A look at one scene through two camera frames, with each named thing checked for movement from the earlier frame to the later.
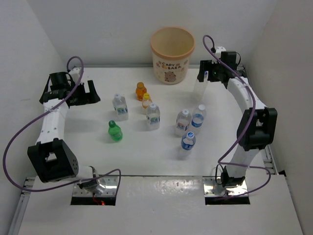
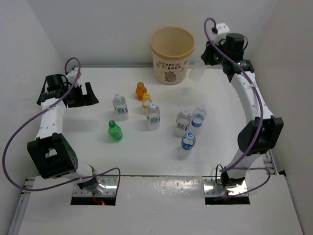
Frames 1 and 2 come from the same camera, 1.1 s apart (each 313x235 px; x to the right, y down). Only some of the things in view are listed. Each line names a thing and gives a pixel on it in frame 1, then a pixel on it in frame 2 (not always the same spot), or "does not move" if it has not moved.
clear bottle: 120,108 does not move
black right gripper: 204,66 → 207,56
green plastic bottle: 115,131 does not move
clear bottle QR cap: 153,117 does not move
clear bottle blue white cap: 200,87 → 196,72
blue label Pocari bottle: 188,141 does not move
